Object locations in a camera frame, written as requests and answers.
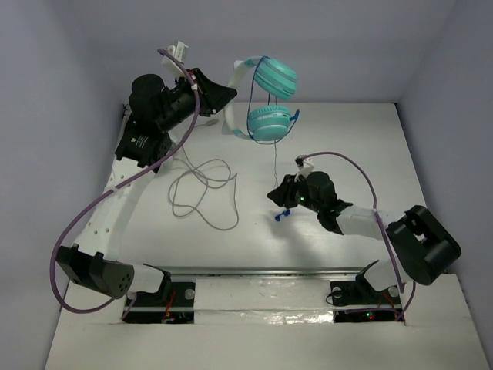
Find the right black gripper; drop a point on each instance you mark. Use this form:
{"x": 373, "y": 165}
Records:
{"x": 283, "y": 195}

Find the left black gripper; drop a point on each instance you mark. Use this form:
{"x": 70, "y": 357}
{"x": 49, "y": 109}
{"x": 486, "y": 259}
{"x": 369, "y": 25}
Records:
{"x": 199, "y": 94}

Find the teal white cat-ear headphones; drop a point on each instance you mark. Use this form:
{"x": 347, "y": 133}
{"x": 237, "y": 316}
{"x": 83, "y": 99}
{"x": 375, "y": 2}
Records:
{"x": 269, "y": 123}

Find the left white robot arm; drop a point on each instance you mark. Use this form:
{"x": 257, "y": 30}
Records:
{"x": 92, "y": 261}

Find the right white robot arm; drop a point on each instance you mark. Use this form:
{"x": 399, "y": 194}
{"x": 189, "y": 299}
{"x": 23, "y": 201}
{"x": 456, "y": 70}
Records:
{"x": 421, "y": 248}

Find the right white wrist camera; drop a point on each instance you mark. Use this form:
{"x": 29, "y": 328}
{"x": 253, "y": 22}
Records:
{"x": 305, "y": 167}

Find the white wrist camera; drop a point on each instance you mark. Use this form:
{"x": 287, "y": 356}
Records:
{"x": 178, "y": 51}
{"x": 305, "y": 167}

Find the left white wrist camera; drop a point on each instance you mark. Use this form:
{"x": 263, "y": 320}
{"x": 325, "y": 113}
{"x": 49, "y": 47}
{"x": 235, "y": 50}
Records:
{"x": 178, "y": 51}

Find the aluminium mounting rail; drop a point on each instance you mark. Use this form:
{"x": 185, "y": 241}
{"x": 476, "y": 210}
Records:
{"x": 260, "y": 271}

